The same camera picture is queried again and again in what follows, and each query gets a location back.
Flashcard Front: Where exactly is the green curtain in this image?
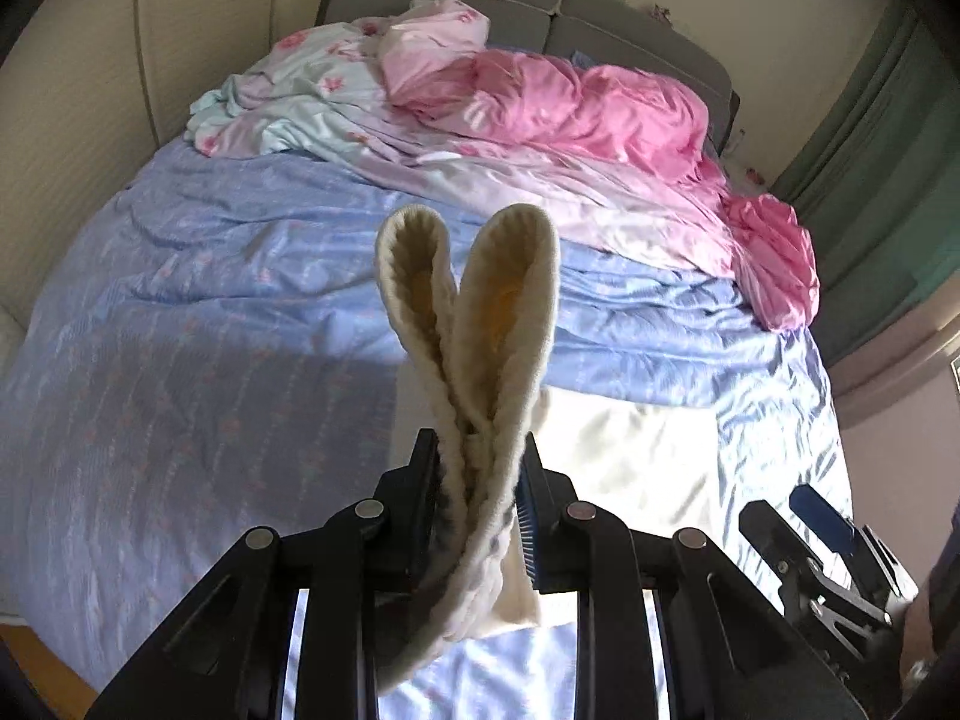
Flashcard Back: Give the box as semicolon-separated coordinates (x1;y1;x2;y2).
771;0;960;362

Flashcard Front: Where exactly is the cream knitted cloth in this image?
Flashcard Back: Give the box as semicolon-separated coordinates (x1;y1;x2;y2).
289;202;725;720

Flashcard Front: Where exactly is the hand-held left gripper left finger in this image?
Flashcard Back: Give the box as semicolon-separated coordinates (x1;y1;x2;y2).
86;428;442;720

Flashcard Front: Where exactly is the blue striped bed sheet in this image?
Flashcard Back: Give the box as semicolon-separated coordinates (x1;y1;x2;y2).
0;141;857;691

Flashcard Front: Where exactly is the beige window sill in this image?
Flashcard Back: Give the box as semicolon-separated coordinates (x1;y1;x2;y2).
831;315;960;410

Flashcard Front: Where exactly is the pale floral quilt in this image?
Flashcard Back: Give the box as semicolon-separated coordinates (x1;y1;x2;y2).
186;0;740;280

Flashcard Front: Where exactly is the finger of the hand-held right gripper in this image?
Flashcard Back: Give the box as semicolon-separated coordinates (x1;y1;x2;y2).
738;501;799;583
789;484;857;565

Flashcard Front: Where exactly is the pink blanket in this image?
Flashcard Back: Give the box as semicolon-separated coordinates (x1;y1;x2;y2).
381;48;823;332

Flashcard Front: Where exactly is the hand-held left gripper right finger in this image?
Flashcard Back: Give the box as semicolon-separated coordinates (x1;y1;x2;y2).
516;438;865;720

